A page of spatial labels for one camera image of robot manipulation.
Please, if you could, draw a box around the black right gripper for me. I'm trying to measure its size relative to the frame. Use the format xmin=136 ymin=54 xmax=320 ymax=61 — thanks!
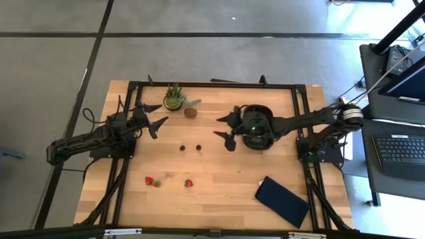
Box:
xmin=212 ymin=106 xmax=276 ymax=153

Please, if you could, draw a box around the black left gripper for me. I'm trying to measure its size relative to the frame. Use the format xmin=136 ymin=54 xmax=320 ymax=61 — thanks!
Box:
xmin=131 ymin=101 xmax=169 ymax=140

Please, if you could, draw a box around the black plastic tupperware container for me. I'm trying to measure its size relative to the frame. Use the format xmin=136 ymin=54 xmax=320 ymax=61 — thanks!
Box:
xmin=242 ymin=104 xmax=275 ymax=151

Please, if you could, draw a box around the green succulent in black pot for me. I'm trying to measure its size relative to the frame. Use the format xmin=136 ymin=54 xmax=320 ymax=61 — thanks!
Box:
xmin=162 ymin=82 xmax=203 ymax=112

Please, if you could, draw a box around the dark blue cloth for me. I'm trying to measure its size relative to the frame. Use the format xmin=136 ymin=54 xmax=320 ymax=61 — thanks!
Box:
xmin=254 ymin=175 xmax=311 ymax=230

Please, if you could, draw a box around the grey floor object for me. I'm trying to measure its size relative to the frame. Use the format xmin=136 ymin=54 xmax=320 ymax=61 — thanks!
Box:
xmin=0 ymin=145 xmax=26 ymax=161

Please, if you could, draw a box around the black desk with monitor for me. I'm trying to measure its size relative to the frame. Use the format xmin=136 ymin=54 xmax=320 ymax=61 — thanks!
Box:
xmin=359 ymin=42 xmax=425 ymax=125

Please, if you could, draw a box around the black desk with keyboard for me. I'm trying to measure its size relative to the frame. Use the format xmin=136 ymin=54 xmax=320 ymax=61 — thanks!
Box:
xmin=360 ymin=118 xmax=425 ymax=207

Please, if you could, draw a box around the black laptop keyboard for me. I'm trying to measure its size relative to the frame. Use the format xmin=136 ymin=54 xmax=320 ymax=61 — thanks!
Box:
xmin=371 ymin=134 xmax=425 ymax=182

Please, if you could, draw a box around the black power adapter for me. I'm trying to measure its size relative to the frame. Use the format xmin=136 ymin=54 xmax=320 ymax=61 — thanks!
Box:
xmin=384 ymin=45 xmax=414 ymax=76

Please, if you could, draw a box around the black computer monitor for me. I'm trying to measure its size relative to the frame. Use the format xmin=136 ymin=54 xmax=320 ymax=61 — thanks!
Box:
xmin=378 ymin=56 xmax=425 ymax=106

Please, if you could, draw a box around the black aluminium table frame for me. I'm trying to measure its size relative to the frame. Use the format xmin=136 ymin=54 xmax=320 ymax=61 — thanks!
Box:
xmin=74 ymin=74 xmax=361 ymax=233

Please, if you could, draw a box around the silver beam bracket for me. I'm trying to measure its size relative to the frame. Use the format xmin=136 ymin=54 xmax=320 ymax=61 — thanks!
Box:
xmin=103 ymin=228 xmax=143 ymax=237
xmin=288 ymin=231 xmax=328 ymax=239

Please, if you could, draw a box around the black overhead frame beam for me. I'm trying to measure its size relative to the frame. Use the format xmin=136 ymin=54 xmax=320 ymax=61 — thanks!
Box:
xmin=0 ymin=224 xmax=425 ymax=239

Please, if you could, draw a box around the white cable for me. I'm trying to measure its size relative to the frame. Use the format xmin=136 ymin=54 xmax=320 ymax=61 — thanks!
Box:
xmin=363 ymin=39 xmax=425 ymax=96

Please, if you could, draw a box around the black diagonal post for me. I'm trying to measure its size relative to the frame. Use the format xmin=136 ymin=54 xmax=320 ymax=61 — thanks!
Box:
xmin=371 ymin=0 xmax=425 ymax=54

